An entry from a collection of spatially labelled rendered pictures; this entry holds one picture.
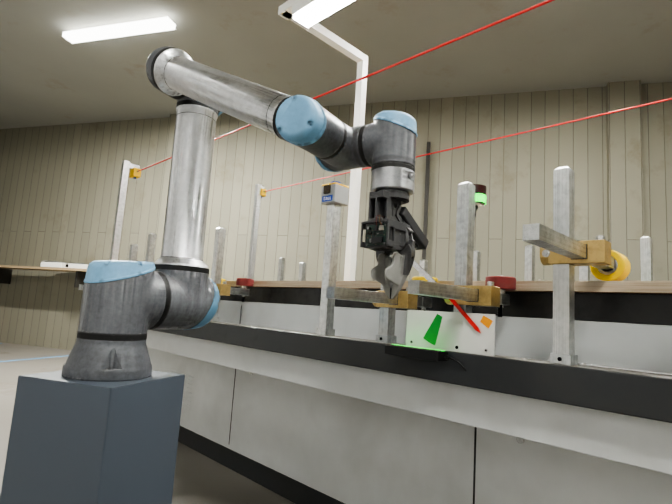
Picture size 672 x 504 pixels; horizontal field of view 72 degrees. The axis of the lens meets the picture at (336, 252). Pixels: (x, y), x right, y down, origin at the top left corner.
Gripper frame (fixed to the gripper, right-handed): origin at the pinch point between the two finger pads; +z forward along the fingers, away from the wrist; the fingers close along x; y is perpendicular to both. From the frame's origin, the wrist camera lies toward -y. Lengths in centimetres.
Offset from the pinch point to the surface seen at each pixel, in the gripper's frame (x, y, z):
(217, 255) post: -127, -33, -17
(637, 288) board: 32, -52, -5
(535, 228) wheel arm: 25.8, -6.5, -12.3
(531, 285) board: 7, -52, -6
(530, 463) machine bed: 6, -55, 41
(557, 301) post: 20.2, -33.2, -0.9
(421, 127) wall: -246, -356, -217
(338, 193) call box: -52, -33, -36
